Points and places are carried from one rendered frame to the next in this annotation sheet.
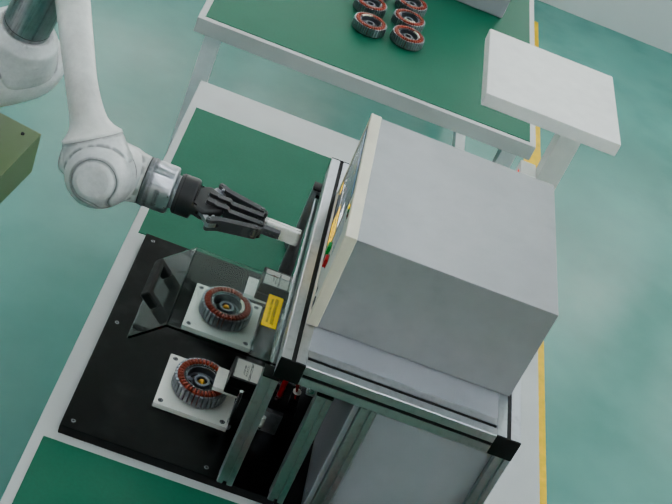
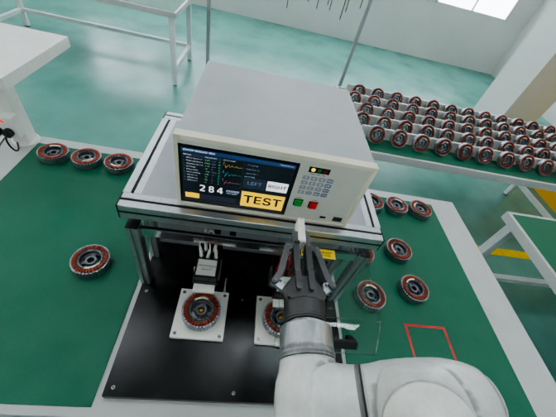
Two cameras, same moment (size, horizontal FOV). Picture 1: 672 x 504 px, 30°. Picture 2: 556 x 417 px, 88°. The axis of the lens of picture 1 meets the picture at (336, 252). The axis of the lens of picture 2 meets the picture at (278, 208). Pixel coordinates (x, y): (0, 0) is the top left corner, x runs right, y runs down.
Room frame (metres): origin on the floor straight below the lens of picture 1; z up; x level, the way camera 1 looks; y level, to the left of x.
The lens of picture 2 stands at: (1.98, 0.52, 1.66)
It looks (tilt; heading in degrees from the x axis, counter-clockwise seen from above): 46 degrees down; 265
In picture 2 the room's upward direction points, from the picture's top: 17 degrees clockwise
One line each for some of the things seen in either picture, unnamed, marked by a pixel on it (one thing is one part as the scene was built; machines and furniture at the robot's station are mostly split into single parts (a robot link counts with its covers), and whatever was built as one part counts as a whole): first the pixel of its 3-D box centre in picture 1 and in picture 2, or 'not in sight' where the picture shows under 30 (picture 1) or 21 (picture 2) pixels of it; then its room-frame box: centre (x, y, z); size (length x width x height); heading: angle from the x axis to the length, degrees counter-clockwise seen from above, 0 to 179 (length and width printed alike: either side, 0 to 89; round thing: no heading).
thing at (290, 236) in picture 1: (280, 232); (301, 233); (1.87, 0.11, 1.18); 0.07 x 0.01 x 0.03; 96
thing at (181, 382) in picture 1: (200, 383); (280, 318); (1.84, 0.14, 0.80); 0.11 x 0.11 x 0.04
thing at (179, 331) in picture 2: not in sight; (201, 313); (2.08, 0.16, 0.78); 0.15 x 0.15 x 0.01; 7
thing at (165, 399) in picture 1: (197, 391); (279, 320); (1.84, 0.14, 0.78); 0.15 x 0.15 x 0.01; 7
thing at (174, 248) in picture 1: (214, 361); (240, 314); (1.96, 0.14, 0.76); 0.64 x 0.47 x 0.02; 7
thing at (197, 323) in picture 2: not in sight; (201, 310); (2.08, 0.16, 0.80); 0.11 x 0.11 x 0.04
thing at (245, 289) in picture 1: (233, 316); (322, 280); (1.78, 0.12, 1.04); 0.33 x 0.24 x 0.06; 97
